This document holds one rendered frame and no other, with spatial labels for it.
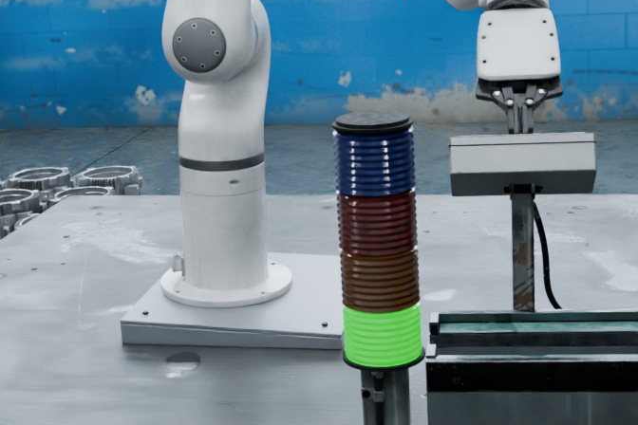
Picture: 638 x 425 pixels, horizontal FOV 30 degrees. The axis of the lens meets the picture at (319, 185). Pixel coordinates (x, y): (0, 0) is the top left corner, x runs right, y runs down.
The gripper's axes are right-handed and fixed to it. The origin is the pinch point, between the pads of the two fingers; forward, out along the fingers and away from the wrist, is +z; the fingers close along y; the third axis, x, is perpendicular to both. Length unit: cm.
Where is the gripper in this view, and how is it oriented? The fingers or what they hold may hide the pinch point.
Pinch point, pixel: (520, 125)
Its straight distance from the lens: 147.1
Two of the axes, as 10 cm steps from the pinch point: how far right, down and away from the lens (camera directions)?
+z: -0.3, 9.2, -3.9
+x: 1.3, 3.9, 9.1
